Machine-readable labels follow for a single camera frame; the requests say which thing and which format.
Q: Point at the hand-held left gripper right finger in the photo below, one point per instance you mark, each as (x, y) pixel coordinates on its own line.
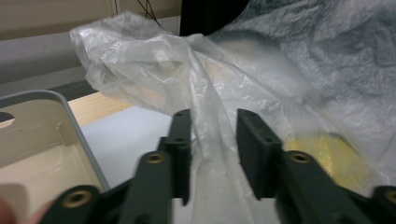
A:
(258, 155)

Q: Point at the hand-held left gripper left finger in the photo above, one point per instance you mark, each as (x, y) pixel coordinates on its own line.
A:
(180, 149)

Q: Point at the white board sheet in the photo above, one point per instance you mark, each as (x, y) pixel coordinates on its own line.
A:
(130, 143)

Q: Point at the clear printed plastic bag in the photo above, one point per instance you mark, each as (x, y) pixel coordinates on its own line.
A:
(249, 77)

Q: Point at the beige basin with grey rim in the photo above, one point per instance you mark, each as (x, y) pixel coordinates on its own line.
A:
(46, 149)

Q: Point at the black curtain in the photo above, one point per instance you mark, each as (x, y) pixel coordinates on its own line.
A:
(211, 15)

